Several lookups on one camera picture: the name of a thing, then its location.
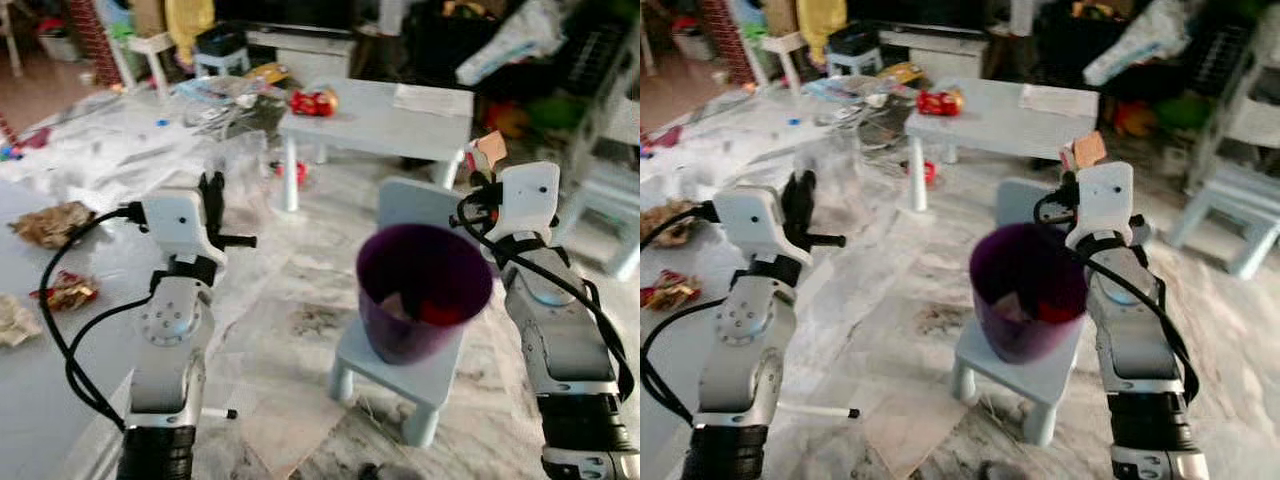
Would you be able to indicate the brown paper trash piece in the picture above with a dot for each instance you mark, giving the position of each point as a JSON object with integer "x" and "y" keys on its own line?
{"x": 1090, "y": 150}
{"x": 493, "y": 150}

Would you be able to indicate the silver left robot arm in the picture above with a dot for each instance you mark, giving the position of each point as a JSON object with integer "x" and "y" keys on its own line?
{"x": 168, "y": 340}
{"x": 738, "y": 340}

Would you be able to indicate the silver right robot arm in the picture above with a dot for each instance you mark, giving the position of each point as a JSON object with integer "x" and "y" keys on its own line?
{"x": 1135, "y": 350}
{"x": 560, "y": 340}

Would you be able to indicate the purple plastic rubbish bin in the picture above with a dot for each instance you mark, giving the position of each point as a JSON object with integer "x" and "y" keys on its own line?
{"x": 400, "y": 270}
{"x": 1010, "y": 280}

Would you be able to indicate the brown crumpled paper trash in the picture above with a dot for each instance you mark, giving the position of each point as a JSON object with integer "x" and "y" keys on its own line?
{"x": 683, "y": 222}
{"x": 52, "y": 225}

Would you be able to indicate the red wrapper trash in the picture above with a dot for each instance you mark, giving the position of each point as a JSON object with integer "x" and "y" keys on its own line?
{"x": 442, "y": 313}
{"x": 1058, "y": 312}

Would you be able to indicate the beige crumpled paper trash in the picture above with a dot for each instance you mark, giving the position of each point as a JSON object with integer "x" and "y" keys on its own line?
{"x": 16, "y": 322}

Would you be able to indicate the pale blue child chair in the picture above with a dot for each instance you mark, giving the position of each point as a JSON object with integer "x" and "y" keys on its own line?
{"x": 1025, "y": 200}
{"x": 415, "y": 205}

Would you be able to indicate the orange toy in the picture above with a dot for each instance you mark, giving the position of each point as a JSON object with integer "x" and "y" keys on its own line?
{"x": 1136, "y": 120}
{"x": 510, "y": 120}

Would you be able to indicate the white paper sheet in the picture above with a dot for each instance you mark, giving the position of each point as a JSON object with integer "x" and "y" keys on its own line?
{"x": 1058, "y": 100}
{"x": 432, "y": 100}

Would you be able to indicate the low pale grey table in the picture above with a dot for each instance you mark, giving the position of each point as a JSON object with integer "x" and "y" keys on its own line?
{"x": 1010, "y": 125}
{"x": 390, "y": 125}

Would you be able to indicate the small red toy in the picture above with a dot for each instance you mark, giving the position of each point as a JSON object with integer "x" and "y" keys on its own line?
{"x": 295, "y": 172}
{"x": 928, "y": 172}

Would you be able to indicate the clear crumpled plastic bag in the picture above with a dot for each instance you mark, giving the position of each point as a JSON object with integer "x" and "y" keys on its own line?
{"x": 225, "y": 100}
{"x": 850, "y": 100}

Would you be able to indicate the pale blue plastic stool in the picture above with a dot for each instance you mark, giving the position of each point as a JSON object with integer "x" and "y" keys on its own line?
{"x": 600, "y": 200}
{"x": 1235, "y": 205}

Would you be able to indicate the white plastic bag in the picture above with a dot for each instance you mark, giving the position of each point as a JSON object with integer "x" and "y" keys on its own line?
{"x": 1140, "y": 45}
{"x": 515, "y": 45}

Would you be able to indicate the yellow snack packet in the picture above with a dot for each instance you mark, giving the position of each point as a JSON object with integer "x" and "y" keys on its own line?
{"x": 268, "y": 73}
{"x": 900, "y": 73}

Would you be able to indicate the shiny red snack packet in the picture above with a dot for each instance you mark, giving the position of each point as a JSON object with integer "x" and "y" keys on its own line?
{"x": 314, "y": 102}
{"x": 940, "y": 102}

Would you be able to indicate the brown paper scrap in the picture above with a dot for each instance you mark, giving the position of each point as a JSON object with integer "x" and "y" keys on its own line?
{"x": 396, "y": 306}
{"x": 1008, "y": 306}

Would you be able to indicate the red gold crumpled wrapper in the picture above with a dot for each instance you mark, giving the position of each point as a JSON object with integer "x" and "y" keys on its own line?
{"x": 66, "y": 292}
{"x": 678, "y": 290}

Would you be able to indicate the white plastic stool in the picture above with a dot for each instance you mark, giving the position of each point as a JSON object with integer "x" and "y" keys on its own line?
{"x": 150, "y": 45}
{"x": 783, "y": 45}

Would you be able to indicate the black basket on stool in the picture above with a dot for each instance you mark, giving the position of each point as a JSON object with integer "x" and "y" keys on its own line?
{"x": 855, "y": 45}
{"x": 220, "y": 45}

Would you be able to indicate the white shelf rack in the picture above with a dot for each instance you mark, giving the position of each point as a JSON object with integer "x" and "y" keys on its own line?
{"x": 610, "y": 110}
{"x": 1250, "y": 100}

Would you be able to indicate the red brick patterned column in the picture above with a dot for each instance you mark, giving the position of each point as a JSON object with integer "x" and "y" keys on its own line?
{"x": 95, "y": 40}
{"x": 725, "y": 40}

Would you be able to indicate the yellow hanging cloth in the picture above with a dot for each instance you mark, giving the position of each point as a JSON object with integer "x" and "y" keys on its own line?
{"x": 190, "y": 25}
{"x": 822, "y": 25}

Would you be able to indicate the grey low tv cabinet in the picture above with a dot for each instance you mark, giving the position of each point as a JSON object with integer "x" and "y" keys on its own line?
{"x": 305, "y": 50}
{"x": 935, "y": 50}

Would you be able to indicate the small pale blue stool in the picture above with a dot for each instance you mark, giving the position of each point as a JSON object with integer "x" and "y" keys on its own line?
{"x": 430, "y": 375}
{"x": 1040, "y": 375}

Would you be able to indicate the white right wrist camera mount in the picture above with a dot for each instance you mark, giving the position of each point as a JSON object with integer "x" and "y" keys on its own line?
{"x": 1105, "y": 200}
{"x": 528, "y": 200}

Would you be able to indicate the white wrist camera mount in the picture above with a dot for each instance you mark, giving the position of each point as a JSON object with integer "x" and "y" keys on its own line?
{"x": 528, "y": 200}
{"x": 750, "y": 222}
{"x": 175, "y": 220}
{"x": 1105, "y": 200}

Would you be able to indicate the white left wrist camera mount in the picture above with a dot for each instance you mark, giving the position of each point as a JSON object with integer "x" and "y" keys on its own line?
{"x": 175, "y": 220}
{"x": 750, "y": 222}

